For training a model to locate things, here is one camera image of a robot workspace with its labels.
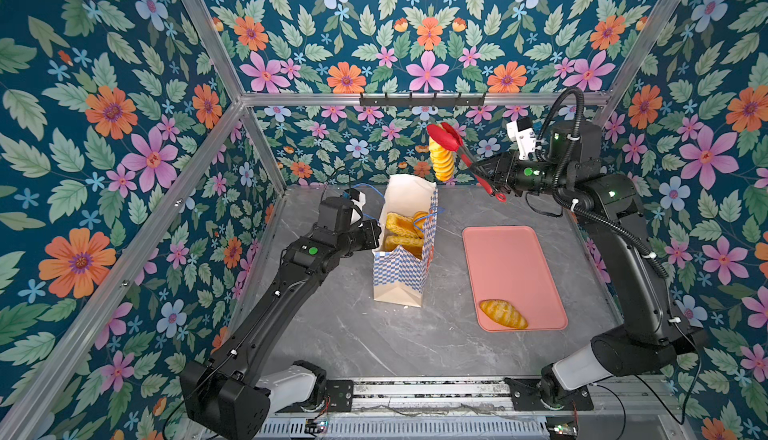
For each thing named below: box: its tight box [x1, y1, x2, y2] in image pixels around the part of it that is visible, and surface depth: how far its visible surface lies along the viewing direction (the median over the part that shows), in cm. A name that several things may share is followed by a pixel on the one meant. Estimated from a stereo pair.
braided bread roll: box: [385, 211, 428, 239], surface depth 93 cm
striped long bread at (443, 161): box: [429, 137, 455, 182], surface depth 71 cm
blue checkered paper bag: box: [372, 174, 438, 307], surface depth 88 cm
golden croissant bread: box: [479, 299, 529, 329], surface depth 85 cm
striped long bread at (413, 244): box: [384, 235, 425, 260], surface depth 93 cm
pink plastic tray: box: [462, 226, 568, 333], surface depth 97 cm
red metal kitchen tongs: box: [427, 122, 507, 203], surface depth 65 cm
